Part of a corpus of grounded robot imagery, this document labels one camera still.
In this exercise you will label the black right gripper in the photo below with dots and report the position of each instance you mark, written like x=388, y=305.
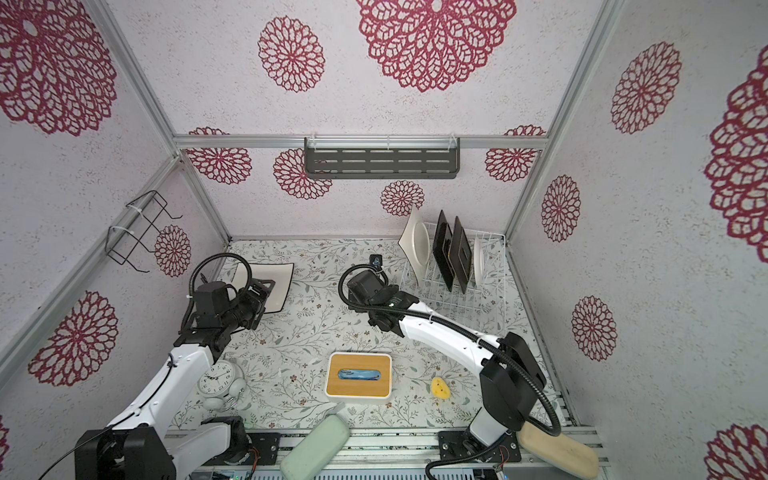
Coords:
x=354, y=302

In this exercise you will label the white square plate black rim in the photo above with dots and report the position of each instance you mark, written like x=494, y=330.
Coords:
x=415, y=244

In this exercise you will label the white wooden tissue box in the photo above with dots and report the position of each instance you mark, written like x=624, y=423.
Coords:
x=359, y=377

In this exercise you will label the black wire wall basket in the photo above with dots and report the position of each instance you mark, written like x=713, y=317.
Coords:
x=148, y=208

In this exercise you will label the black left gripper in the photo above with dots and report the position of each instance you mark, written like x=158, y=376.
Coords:
x=257, y=301

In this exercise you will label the small white round plate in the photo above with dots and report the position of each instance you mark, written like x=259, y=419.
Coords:
x=478, y=261

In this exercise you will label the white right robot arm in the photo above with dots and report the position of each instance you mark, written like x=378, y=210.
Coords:
x=511, y=381

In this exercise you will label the yellow sponge piece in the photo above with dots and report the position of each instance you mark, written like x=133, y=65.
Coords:
x=440, y=389

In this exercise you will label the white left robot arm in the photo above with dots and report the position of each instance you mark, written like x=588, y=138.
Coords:
x=133, y=445

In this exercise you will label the grey wall shelf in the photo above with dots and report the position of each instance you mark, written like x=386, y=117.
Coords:
x=387, y=159

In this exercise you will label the beige padded cushion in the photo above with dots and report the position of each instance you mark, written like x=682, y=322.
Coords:
x=562, y=452

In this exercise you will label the white wire dish rack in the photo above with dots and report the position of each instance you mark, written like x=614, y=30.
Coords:
x=477, y=305

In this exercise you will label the white alarm clock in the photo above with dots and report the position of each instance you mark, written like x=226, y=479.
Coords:
x=222, y=386

